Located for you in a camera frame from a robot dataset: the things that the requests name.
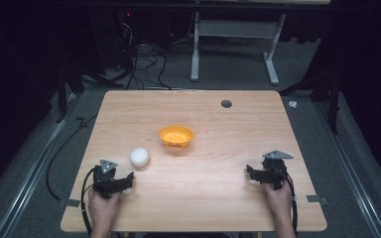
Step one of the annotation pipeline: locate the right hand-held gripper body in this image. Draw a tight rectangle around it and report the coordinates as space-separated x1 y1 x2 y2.
257 150 295 191

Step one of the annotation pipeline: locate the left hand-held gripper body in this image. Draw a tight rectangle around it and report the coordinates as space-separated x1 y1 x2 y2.
92 159 127 199

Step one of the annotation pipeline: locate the white ball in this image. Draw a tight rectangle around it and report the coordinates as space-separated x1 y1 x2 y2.
129 147 151 169

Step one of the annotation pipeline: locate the orange plastic bowl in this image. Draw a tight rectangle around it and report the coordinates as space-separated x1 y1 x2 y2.
158 124 194 149

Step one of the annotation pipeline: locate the person's left hand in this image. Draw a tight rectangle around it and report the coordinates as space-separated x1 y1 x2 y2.
87 186 122 222

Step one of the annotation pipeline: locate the person's right hand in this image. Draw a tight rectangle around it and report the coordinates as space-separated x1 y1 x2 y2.
262 180 294 217

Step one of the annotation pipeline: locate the grey tape strip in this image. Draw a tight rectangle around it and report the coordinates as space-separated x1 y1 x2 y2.
306 194 329 206
59 198 81 209

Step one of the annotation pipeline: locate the black metal stand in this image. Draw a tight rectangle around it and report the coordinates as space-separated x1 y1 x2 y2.
55 60 124 124
279 74 342 136

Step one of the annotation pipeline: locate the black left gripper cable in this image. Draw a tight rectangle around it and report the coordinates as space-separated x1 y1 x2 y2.
79 166 99 238

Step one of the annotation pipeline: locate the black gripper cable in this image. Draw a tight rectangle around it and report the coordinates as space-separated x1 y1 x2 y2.
79 166 99 238
276 168 300 236

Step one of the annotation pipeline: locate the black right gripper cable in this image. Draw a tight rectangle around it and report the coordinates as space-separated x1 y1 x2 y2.
276 168 300 236

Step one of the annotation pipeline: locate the black floor cable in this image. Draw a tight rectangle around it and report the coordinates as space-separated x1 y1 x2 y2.
45 113 99 202

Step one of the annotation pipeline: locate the metal floor rail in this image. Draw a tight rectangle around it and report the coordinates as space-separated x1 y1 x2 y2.
0 93 77 238
313 101 381 238

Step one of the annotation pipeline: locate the bundle of black cables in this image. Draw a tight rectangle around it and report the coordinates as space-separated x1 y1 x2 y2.
114 13 174 91

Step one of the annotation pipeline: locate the white metal desk frame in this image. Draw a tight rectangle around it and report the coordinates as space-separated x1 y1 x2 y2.
190 11 288 86

